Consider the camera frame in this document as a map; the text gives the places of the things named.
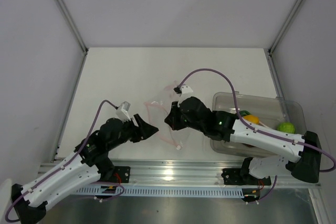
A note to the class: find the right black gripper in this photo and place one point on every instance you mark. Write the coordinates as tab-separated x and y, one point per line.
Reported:
172	119

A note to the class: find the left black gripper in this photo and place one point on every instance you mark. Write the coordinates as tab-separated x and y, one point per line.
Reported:
142	132

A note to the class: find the clear pink zip bag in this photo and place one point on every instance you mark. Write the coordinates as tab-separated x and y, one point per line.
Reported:
162	112

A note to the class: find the green scallion toy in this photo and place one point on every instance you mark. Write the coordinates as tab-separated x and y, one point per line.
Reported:
244	113

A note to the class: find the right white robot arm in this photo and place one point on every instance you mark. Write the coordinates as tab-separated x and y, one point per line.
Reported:
306	169

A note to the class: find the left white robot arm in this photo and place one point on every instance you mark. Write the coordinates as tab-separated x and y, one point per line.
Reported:
88	163

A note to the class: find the clear plastic food container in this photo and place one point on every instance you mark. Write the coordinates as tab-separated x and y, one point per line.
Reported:
271	113

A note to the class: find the yellow lemon toy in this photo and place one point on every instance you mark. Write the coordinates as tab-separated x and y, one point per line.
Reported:
252	119

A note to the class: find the green round fruit toy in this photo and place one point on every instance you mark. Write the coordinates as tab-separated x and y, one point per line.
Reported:
286	127

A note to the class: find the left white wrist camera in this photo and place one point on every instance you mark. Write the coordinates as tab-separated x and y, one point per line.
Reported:
122	111

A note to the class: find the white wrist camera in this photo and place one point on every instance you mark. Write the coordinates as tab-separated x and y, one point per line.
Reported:
122	111
182	90

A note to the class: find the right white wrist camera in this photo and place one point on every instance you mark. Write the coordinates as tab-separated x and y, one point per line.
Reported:
182	90

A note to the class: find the aluminium mounting rail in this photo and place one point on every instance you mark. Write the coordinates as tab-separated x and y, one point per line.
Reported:
176	173

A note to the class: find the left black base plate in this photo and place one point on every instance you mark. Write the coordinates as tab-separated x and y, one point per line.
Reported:
121	175

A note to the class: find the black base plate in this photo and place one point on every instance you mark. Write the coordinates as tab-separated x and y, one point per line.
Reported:
234	176
121	175

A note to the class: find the white slotted cable duct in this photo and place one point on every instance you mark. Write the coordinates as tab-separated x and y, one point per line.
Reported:
160	191

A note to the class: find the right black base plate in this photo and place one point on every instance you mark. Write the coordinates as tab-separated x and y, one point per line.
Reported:
234	176

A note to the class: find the left aluminium frame post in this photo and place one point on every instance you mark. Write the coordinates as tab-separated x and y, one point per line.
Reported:
71	24

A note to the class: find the aluminium frame post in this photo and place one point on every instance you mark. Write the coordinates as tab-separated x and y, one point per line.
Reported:
71	24
286	25

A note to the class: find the right aluminium frame post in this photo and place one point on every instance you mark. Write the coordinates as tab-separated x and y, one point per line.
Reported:
286	25

